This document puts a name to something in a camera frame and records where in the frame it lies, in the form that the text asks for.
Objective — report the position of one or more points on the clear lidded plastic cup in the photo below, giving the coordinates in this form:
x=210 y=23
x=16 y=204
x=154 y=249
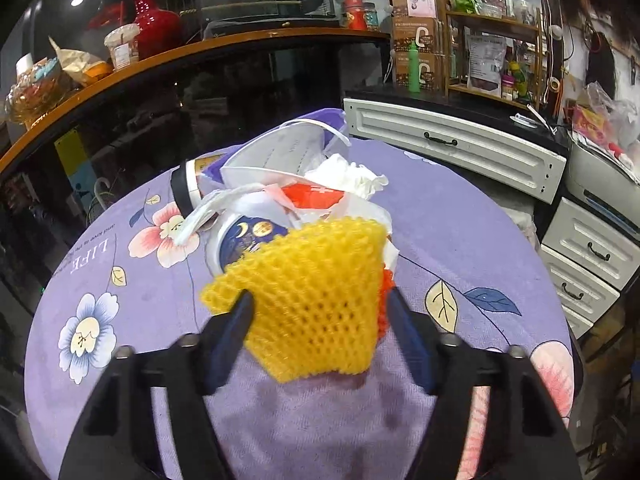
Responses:
x=122 y=47

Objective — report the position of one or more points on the clear bag with pink box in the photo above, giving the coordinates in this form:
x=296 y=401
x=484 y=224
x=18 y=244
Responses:
x=600 y=115

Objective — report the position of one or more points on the wood-edged glass counter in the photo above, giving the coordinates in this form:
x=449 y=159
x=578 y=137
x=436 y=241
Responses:
x=200 y=90

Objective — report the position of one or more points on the brown paper bag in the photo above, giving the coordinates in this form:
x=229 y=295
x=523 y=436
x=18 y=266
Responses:
x=80 y=65

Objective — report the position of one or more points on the dark packet white label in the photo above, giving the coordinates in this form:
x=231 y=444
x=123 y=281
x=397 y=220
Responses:
x=485 y=67

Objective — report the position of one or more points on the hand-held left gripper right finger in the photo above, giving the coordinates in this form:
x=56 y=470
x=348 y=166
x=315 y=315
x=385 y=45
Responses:
x=407 y=330

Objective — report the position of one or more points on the wooden shelf rack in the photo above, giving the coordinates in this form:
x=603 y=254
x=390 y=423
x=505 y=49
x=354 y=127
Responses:
x=495 y=22

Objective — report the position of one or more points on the yellow green bottle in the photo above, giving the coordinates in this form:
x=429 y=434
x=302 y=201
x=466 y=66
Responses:
x=517 y=80

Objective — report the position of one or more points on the red tin can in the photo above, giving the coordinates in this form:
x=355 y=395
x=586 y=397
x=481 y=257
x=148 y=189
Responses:
x=354 y=15

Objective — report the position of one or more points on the white printer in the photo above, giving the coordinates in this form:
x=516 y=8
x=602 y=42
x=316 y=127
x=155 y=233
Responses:
x=595 y=175

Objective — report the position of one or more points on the red-orange plastic wrapper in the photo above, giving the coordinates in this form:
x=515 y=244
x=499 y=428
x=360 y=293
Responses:
x=315 y=197

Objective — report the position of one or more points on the purple tissue pack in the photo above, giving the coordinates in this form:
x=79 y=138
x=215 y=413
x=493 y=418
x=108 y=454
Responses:
x=280 y=150

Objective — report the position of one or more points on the cellophane wrapped basket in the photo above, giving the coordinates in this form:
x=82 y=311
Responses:
x=32 y=92

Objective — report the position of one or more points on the yellow foam fruit net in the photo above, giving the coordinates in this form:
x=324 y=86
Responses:
x=310 y=290

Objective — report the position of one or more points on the white plastic bag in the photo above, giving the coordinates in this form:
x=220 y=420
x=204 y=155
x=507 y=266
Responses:
x=250 y=202

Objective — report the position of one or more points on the brown printed box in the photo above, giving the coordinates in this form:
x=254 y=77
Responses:
x=415 y=25
x=430 y=72

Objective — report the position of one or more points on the black wig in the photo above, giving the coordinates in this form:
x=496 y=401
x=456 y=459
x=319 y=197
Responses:
x=600 y=65

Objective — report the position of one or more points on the red vase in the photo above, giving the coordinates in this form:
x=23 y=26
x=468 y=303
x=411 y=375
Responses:
x=150 y=20

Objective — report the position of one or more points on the teal jar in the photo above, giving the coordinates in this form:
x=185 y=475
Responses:
x=371 y=17

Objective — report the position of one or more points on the purple floral tablecloth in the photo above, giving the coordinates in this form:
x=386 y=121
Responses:
x=450 y=220

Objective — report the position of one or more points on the orange foam net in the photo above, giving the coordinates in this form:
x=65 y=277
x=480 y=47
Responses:
x=384 y=285

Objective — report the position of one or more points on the white tissue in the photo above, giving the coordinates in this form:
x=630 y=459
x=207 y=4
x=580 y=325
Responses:
x=350 y=175

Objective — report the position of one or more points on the wide white drawer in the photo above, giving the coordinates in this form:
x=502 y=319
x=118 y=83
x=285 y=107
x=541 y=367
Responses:
x=450 y=140

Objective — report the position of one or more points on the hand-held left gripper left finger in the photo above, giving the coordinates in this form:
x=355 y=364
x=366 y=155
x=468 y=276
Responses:
x=232 y=330

